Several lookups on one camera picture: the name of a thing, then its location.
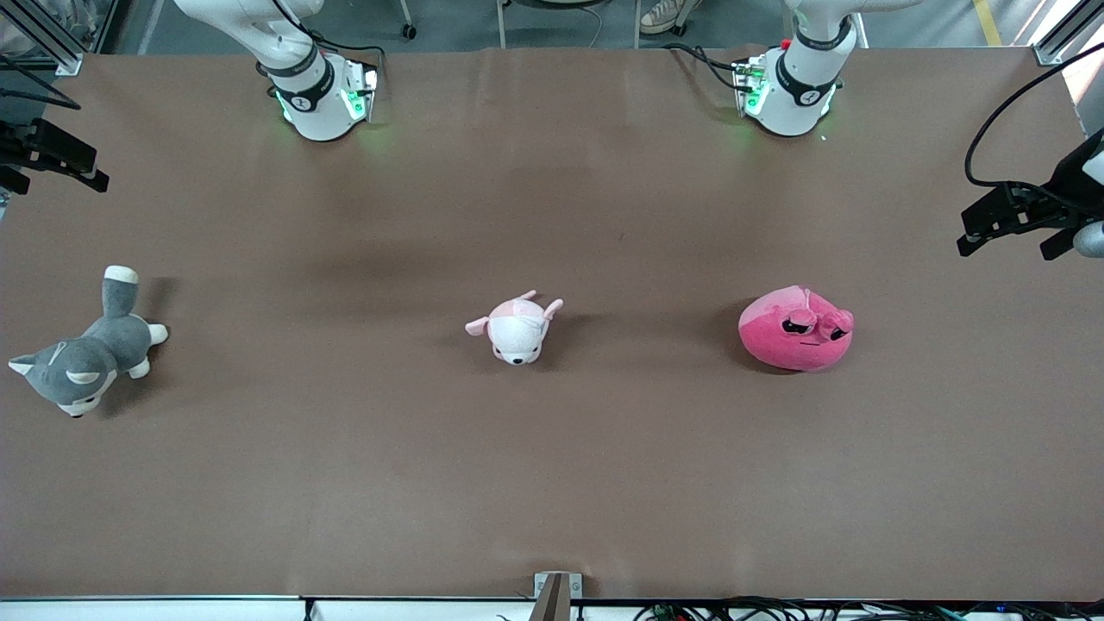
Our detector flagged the pink round plush toy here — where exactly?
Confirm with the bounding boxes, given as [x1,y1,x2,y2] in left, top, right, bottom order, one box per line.
[738,285,855,373]

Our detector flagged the grey and white husky plush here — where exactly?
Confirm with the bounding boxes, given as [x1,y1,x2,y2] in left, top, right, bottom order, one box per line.
[9,266,169,419]

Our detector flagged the white and pink dog plush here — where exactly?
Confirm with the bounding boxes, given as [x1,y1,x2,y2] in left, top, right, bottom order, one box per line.
[465,291,564,367]

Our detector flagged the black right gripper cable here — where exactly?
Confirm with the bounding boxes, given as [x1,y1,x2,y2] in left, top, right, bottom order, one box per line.
[0,53,83,111]

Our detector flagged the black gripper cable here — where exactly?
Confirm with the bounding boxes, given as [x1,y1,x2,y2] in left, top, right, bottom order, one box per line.
[0,53,83,111]
[964,43,1104,216]

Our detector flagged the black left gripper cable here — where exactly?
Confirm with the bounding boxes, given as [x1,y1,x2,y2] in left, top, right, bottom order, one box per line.
[964,43,1104,216]

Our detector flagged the aluminium frame profile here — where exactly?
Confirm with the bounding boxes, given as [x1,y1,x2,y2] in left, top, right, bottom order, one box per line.
[1031,0,1104,68]
[0,0,85,77]

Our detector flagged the black right arm base cable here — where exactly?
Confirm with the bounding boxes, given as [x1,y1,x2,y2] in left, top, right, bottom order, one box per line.
[306,30,386,83]

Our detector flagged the black arm base cable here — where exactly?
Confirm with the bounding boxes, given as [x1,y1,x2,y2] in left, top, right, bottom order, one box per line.
[662,41,751,91]
[306,30,386,83]

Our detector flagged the black left arm base cable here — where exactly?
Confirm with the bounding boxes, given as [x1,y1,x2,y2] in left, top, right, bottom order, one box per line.
[662,41,751,91]

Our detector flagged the black cable tangle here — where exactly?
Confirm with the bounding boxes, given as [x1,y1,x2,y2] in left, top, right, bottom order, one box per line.
[634,597,1104,621]

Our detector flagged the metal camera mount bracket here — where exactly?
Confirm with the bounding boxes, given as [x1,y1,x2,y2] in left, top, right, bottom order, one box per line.
[533,572,583,621]

